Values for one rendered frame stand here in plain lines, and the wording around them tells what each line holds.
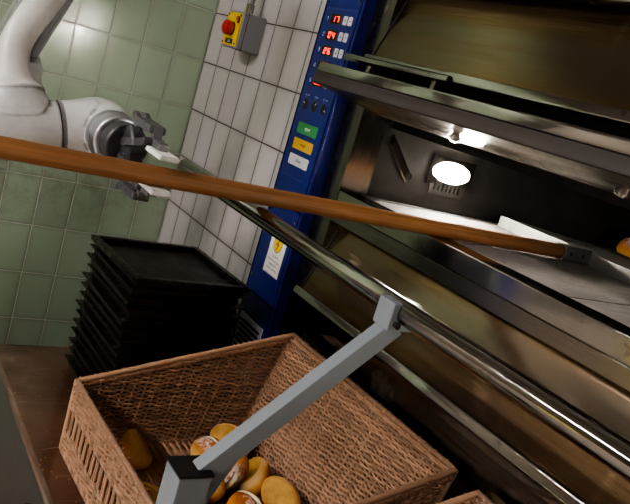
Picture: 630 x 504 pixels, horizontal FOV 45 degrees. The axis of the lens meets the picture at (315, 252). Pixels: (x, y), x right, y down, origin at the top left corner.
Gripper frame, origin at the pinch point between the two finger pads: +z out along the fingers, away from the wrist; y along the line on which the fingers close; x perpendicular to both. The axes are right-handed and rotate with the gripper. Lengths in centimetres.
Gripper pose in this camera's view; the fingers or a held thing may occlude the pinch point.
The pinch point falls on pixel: (158, 171)
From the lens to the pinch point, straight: 115.3
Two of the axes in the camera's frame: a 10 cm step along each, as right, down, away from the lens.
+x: -8.3, -1.3, -5.5
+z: 4.9, 3.3, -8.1
